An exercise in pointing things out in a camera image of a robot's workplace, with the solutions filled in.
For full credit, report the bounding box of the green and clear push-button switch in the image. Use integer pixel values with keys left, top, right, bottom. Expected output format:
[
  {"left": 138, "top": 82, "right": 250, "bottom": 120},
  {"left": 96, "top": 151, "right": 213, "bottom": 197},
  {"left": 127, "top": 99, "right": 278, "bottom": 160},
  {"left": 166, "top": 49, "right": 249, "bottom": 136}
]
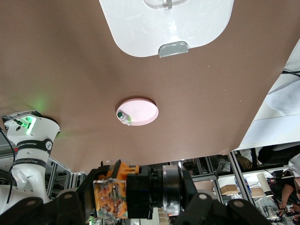
[{"left": 117, "top": 111, "right": 133, "bottom": 127}]

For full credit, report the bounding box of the white paper roll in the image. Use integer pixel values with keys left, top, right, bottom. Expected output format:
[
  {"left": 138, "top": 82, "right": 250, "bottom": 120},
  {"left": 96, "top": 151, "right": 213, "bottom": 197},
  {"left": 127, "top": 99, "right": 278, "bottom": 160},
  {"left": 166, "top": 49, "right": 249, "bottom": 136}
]
[{"left": 256, "top": 173, "right": 270, "bottom": 195}]

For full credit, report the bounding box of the white lidded container with handle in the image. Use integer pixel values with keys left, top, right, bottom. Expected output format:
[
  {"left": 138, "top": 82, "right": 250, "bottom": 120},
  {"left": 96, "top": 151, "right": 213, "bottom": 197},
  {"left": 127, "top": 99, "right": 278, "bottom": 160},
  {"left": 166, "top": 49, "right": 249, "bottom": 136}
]
[{"left": 98, "top": 0, "right": 235, "bottom": 59}]

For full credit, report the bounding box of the brown table cover mat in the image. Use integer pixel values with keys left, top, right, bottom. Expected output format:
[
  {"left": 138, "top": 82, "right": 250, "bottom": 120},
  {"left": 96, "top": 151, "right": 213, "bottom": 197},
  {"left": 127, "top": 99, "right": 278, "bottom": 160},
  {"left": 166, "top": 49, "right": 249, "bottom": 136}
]
[{"left": 0, "top": 0, "right": 300, "bottom": 173}]

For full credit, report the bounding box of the black floor cable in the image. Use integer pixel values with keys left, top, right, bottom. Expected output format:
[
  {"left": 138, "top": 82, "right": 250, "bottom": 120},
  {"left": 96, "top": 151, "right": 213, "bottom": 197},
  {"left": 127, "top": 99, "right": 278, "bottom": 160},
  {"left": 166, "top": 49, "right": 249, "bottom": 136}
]
[{"left": 281, "top": 69, "right": 300, "bottom": 78}]

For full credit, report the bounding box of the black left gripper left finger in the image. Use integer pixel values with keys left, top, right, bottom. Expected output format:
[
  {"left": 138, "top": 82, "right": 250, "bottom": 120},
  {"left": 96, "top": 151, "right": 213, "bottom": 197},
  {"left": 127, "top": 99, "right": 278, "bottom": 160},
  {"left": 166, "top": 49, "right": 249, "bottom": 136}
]
[{"left": 0, "top": 164, "right": 111, "bottom": 225}]

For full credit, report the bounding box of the person in dark clothes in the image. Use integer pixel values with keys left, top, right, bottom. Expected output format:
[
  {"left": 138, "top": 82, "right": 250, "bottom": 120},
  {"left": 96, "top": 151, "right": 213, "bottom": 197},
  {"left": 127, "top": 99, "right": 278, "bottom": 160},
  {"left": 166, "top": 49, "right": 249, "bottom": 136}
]
[{"left": 280, "top": 182, "right": 300, "bottom": 216}]

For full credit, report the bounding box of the pink round plate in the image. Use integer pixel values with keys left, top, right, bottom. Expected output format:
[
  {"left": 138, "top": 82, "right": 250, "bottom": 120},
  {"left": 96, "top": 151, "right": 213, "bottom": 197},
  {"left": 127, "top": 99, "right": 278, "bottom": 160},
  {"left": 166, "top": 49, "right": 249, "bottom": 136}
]
[{"left": 116, "top": 98, "right": 159, "bottom": 127}]

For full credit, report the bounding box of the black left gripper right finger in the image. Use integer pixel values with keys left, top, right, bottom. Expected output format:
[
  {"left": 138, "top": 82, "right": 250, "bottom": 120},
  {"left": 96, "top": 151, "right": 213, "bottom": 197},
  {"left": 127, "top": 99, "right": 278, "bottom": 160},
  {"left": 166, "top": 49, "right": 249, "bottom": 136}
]
[{"left": 173, "top": 169, "right": 275, "bottom": 225}]

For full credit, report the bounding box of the brown cardboard box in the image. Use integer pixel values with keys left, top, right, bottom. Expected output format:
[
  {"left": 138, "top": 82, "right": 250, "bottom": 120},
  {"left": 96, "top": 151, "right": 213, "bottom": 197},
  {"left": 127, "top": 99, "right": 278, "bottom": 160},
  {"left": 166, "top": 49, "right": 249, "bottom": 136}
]
[
  {"left": 250, "top": 187, "right": 265, "bottom": 198},
  {"left": 220, "top": 185, "right": 238, "bottom": 195}
]

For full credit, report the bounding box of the aluminium frame post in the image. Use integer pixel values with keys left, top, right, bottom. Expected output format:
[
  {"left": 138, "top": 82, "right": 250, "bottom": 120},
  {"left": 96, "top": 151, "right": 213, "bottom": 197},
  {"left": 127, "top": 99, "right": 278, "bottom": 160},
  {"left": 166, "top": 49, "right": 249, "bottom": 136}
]
[{"left": 44, "top": 157, "right": 89, "bottom": 195}]

